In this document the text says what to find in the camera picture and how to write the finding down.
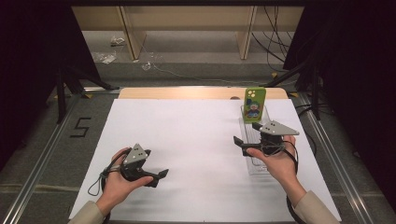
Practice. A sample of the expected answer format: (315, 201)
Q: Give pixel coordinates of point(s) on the person's left hand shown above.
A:
(118, 189)

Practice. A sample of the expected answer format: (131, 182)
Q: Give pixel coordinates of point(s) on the person's right hand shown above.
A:
(283, 168)

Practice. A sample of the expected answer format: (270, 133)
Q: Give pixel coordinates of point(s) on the white table sheet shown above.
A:
(193, 149)

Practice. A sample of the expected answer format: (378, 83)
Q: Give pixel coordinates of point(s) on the green cartoon phone case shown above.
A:
(254, 105)

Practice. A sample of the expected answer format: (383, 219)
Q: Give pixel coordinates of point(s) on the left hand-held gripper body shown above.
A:
(135, 154)

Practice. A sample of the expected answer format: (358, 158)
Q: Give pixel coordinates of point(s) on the black curtain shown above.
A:
(31, 62)
(358, 62)

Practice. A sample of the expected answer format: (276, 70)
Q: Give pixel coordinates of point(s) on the clear plastic wrapper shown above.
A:
(107, 58)
(146, 66)
(117, 40)

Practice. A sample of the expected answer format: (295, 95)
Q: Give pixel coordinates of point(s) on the black tripod stand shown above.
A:
(316, 99)
(61, 99)

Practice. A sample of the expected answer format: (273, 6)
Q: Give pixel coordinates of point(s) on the clear plastic rack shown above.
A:
(260, 166)

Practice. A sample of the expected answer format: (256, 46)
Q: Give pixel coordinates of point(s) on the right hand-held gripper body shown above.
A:
(277, 128)

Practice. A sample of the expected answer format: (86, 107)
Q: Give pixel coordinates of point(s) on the metal floor rail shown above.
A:
(42, 165)
(337, 165)

